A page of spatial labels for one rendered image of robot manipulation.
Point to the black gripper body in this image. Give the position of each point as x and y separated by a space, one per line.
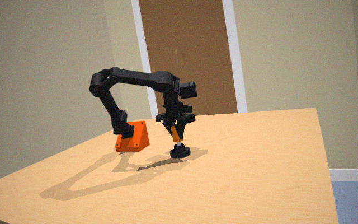
173 113

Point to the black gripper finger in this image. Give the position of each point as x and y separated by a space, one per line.
169 125
180 129

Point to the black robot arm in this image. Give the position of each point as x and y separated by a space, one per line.
160 81

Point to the brown cylinder with hole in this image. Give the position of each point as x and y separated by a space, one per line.
175 135

